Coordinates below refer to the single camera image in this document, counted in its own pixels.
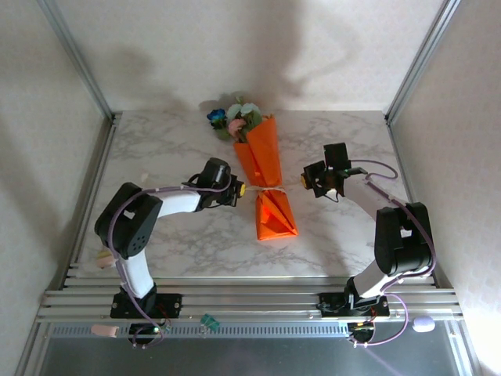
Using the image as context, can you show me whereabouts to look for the grey slotted metal tray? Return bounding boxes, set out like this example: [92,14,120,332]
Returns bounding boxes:
[15,320,481,376]

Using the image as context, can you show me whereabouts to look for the fake flower bouquet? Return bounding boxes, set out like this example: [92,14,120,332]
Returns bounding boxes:
[206,93,272,144]

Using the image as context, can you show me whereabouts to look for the aluminium table edge rail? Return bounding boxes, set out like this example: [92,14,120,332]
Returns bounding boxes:
[386,119,440,284]
[58,116,121,291]

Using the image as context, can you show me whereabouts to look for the cream ribbon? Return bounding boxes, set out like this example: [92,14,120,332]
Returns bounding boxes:
[243,183,305,195]

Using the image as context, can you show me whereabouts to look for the orange wrapping paper sheet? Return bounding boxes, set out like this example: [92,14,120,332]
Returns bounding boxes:
[233,114,301,242]

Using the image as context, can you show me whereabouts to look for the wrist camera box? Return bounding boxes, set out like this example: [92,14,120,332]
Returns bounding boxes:
[200,157,232,190]
[323,143,351,172]

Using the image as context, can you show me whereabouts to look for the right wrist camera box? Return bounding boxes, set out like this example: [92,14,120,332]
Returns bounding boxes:
[323,143,351,172]

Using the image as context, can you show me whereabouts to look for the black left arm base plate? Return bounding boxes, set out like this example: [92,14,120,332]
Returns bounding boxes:
[110,292,184,320]

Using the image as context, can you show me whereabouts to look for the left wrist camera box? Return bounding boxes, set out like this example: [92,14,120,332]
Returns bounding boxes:
[200,157,232,190]

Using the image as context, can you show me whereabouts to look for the aluminium mounting rails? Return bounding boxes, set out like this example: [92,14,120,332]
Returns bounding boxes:
[36,273,465,324]

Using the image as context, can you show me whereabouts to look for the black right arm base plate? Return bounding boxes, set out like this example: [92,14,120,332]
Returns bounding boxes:
[317,291,391,318]

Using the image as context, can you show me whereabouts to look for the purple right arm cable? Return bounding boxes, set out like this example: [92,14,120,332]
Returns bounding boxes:
[347,157,438,348]

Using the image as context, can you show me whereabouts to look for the pink rubber block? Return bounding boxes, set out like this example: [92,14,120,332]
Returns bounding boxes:
[90,324,120,339]

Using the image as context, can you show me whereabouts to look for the lavender oval pebble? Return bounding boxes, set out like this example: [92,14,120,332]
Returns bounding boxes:
[412,316,436,334]

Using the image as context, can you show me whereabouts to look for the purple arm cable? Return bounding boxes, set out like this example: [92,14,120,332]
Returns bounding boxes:
[347,157,438,348]
[106,181,236,350]

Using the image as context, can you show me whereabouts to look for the black controller board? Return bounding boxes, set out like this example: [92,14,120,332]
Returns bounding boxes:
[128,323,168,348]
[345,320,377,346]

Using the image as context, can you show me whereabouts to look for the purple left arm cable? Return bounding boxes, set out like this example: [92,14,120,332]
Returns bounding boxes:
[106,181,236,350]

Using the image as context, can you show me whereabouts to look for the green plug connector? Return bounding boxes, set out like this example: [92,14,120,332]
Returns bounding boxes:
[200,313,221,331]

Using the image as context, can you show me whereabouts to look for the aluminium frame post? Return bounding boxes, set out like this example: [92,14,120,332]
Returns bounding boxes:
[384,0,460,123]
[37,0,119,123]

